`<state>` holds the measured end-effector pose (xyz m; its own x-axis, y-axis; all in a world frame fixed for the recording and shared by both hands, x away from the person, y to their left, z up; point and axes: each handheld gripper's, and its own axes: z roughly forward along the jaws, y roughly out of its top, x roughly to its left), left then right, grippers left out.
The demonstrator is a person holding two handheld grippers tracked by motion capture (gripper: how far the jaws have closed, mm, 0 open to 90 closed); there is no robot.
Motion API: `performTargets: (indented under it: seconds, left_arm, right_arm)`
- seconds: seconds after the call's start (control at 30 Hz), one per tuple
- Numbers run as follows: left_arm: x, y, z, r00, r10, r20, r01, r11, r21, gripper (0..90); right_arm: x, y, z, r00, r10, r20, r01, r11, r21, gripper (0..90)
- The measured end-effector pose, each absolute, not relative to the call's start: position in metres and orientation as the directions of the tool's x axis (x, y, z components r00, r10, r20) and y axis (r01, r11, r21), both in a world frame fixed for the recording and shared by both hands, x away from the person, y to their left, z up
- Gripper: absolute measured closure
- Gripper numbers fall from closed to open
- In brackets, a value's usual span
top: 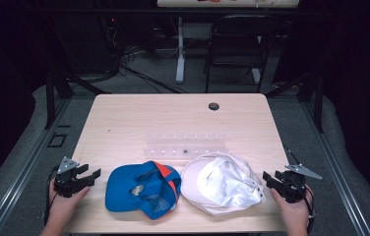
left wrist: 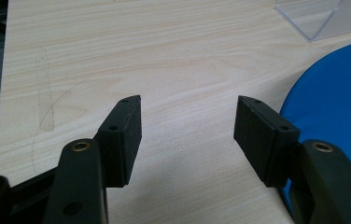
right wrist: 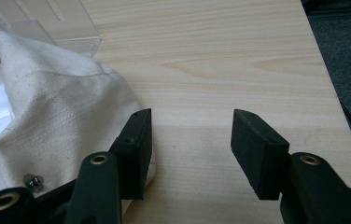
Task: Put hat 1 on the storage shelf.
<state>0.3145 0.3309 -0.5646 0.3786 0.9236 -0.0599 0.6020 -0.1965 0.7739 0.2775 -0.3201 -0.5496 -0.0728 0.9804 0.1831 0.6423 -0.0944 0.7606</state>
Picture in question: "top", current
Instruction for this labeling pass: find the white desk with legs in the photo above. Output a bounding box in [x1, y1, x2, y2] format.
[156, 0, 301, 85]

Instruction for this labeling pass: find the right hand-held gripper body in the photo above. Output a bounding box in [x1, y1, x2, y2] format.
[274, 163, 324, 205]

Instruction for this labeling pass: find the white cap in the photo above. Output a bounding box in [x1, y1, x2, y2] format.
[180, 152, 268, 216]

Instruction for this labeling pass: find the clear acrylic peg rack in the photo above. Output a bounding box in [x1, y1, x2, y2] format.
[144, 131, 229, 162]

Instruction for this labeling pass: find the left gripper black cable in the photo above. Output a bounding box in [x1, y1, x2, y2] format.
[43, 166, 60, 226]

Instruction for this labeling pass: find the bundle of floor cables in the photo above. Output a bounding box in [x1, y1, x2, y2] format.
[119, 42, 188, 94]

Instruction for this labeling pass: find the blue and orange cap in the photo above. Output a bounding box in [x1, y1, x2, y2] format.
[104, 159, 182, 220]

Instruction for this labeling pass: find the black computer tower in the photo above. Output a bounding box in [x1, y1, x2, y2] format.
[50, 13, 122, 76]

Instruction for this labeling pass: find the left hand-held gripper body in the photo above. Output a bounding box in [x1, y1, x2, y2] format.
[53, 156, 92, 199]

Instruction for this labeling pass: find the person's left hand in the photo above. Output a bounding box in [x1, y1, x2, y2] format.
[48, 178, 91, 228]

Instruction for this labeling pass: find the aluminium frame rail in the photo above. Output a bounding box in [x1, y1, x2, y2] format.
[0, 97, 73, 236]
[300, 97, 370, 236]

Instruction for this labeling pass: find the black folding chair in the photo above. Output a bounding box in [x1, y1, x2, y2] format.
[203, 13, 281, 94]

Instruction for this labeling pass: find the person's right hand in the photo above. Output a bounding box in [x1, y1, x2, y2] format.
[269, 184, 314, 230]

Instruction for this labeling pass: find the black metal stand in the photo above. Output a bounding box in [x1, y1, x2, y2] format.
[42, 63, 112, 131]
[264, 69, 326, 134]

